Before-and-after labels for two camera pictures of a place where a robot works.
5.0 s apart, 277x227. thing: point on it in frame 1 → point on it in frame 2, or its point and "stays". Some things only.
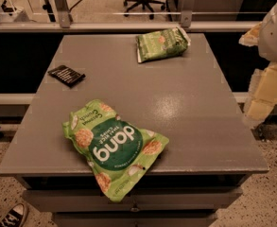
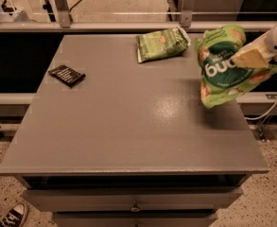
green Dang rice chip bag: (117, 153) → (221, 80)
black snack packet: (66, 75) stays
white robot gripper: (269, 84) → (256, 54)
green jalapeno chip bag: (162, 44) stays
